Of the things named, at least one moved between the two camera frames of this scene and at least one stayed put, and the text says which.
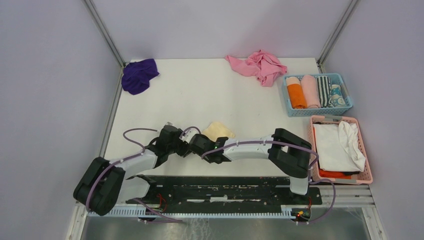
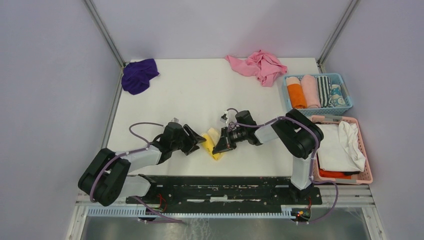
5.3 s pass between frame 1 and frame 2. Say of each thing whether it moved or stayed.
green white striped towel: stayed
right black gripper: moved
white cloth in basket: stayed
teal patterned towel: stayed
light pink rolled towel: stayed
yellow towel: moved
